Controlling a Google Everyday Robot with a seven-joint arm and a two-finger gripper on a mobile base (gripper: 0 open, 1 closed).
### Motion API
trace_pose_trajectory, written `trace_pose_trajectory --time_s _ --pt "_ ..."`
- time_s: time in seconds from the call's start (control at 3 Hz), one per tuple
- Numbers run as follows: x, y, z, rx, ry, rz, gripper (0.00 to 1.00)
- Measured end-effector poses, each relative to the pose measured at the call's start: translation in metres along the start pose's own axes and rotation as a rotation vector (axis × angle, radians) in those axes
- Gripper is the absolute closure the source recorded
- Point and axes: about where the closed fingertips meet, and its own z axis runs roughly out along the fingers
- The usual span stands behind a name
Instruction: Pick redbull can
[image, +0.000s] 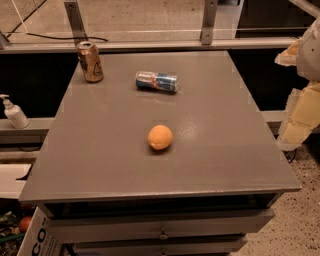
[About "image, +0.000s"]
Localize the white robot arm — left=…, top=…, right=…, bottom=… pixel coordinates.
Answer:
left=275, top=17, right=320, bottom=151

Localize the blue silver redbull can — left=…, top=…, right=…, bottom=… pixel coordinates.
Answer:
left=135, top=71, right=178, bottom=93

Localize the gold brown upright can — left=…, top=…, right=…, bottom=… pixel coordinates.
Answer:
left=77, top=41, right=104, bottom=83

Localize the orange fruit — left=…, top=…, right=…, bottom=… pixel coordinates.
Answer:
left=148, top=125, right=173, bottom=150

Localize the grey drawer cabinet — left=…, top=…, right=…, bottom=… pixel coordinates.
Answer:
left=18, top=50, right=303, bottom=256

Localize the grey side shelf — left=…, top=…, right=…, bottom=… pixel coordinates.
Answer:
left=0, top=118, right=54, bottom=144

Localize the upper grey drawer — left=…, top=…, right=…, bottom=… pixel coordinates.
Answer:
left=45, top=209, right=275, bottom=243

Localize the grey drawer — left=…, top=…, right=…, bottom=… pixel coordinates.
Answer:
left=45, top=209, right=275, bottom=243
left=75, top=235, right=247, bottom=256

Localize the lower grey drawer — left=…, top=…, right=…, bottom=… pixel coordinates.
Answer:
left=75, top=235, right=247, bottom=256

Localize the white pump bottle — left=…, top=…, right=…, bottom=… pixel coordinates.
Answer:
left=0, top=94, right=29, bottom=129

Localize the white cardboard box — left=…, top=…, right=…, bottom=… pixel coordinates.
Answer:
left=17, top=208, right=62, bottom=256

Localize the red round fruit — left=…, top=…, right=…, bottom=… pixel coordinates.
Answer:
left=19, top=216, right=32, bottom=233

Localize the right metal railing post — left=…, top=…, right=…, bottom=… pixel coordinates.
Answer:
left=200, top=0, right=218, bottom=45

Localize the metal railing post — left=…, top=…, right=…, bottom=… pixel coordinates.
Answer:
left=200, top=0, right=218, bottom=45
left=64, top=0, right=88, bottom=45

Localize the left metal railing post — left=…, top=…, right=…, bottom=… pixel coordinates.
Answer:
left=64, top=0, right=88, bottom=45

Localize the horizontal metal rail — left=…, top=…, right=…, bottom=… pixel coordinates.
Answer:
left=0, top=37, right=296, bottom=54

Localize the black cable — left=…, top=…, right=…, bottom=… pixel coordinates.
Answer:
left=5, top=0, right=109, bottom=43

